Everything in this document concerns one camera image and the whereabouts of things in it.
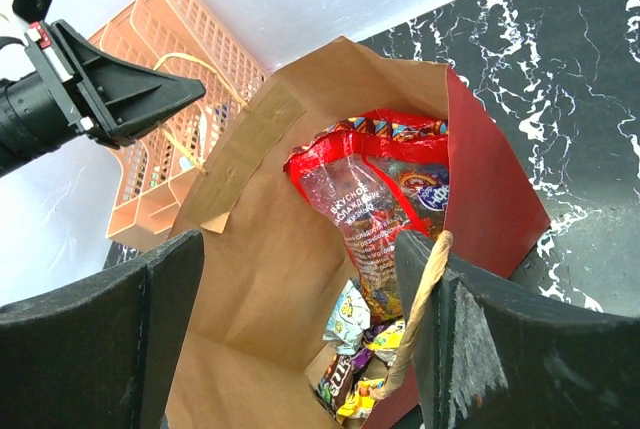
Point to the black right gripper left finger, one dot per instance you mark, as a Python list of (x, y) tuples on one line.
[(101, 352)]

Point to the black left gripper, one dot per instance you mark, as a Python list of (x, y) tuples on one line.
[(77, 89)]

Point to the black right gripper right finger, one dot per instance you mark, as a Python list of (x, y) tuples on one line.
[(557, 347)]

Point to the yellow M&M's packet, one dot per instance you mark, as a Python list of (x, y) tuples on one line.
[(360, 402)]

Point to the silver Himalaya snack packet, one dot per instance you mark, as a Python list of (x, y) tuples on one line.
[(349, 319)]

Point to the red brown paper bag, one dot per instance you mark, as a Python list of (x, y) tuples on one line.
[(274, 266)]

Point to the large red candy bag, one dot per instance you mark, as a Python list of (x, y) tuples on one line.
[(373, 176)]

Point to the peach plastic desk organizer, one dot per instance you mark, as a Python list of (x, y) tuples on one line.
[(184, 38)]

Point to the brown M&M's packet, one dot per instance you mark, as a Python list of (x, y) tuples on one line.
[(340, 377)]

